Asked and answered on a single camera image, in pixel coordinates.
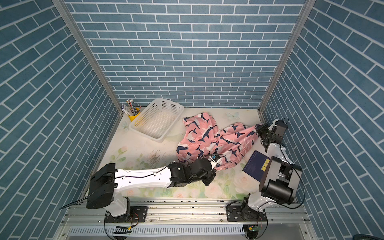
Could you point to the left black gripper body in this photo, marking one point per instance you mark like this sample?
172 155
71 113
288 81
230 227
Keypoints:
207 177

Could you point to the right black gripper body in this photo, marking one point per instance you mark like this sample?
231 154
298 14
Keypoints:
264 133

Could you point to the pink shark print shorts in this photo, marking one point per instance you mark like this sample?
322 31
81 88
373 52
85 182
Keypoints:
203 137

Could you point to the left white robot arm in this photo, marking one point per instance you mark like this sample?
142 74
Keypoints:
108 184

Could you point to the navy blue book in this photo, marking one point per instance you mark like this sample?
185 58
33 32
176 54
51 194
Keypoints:
256 165

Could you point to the white plastic mesh basket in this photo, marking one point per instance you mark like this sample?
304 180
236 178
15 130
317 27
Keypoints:
156 120

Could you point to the yellow metal pencil cup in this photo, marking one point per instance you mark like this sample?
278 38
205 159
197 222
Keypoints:
132 116

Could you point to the striped pencil bundle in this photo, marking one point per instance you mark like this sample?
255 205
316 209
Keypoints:
133 109

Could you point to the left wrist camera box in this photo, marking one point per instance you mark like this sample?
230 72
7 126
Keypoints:
215 160

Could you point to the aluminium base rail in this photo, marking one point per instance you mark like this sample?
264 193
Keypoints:
185 211

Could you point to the right aluminium corner post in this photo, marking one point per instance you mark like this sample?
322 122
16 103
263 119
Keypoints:
303 16

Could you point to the aluminium corner post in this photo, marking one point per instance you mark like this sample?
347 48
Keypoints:
76 32
303 16

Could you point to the left aluminium corner post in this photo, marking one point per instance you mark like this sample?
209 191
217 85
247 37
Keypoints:
76 32

